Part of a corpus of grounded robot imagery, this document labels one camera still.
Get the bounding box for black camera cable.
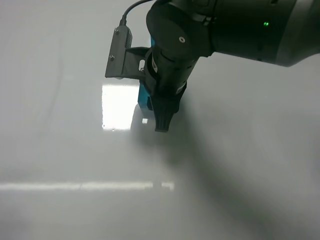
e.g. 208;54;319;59
119;0;154;27

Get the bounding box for blue template cube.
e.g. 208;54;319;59
150;37;155;48

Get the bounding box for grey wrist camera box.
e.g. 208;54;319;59
105;25;149;81

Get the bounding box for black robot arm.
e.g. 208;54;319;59
146;0;320;132

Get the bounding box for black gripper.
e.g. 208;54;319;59
143;47;199;132

